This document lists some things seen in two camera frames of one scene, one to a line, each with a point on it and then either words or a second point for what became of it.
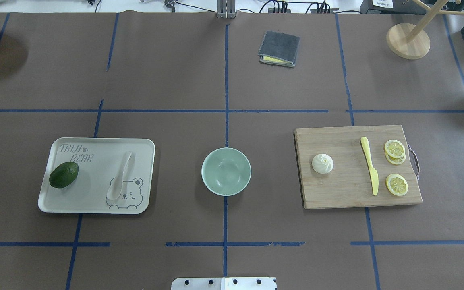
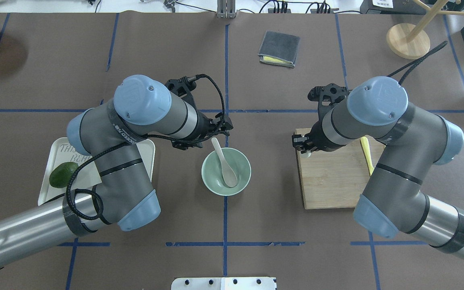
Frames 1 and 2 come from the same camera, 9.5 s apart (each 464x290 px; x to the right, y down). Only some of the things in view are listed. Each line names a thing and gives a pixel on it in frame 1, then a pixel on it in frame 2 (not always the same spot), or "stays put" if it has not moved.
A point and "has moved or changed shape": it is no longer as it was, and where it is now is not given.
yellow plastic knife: [373, 174] stays put
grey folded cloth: [278, 49] stays put
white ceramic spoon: [114, 190] has moved or changed shape
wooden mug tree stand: [408, 41] stays put
